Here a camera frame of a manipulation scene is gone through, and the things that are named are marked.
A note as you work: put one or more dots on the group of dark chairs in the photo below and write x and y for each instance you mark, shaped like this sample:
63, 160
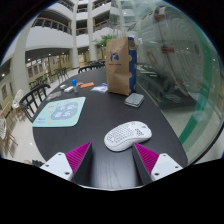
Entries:
60, 73

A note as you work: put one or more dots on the white flat box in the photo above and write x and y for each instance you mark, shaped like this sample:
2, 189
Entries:
68, 89

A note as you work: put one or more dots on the white perforated computer mouse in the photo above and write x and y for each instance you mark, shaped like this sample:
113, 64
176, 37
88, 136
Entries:
126, 136

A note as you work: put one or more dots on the white plastic packet blue print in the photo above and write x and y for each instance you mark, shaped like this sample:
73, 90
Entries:
99, 88

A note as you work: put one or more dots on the brown paper bag blue logo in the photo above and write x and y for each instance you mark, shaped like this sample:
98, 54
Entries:
118, 66

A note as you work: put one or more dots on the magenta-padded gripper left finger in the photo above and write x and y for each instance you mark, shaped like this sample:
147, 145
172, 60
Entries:
60, 165

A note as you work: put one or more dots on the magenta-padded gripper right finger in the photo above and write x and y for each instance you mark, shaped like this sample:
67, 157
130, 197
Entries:
163, 165

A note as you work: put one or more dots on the black wooden chair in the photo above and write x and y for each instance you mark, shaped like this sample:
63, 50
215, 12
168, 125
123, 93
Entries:
26, 106
90, 66

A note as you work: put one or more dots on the small white square box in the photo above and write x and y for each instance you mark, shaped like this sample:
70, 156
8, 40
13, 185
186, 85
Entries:
63, 86

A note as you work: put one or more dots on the white lattice chair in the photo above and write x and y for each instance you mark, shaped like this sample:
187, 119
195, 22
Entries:
18, 98
3, 128

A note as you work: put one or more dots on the small bottle with blue cap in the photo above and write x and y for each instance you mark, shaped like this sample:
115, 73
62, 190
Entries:
74, 85

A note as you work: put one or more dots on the light teal printed mouse pad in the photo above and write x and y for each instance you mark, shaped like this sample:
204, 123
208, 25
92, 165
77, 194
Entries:
61, 112

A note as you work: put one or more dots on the green potted plant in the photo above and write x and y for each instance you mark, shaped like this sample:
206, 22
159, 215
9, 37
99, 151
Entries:
105, 40

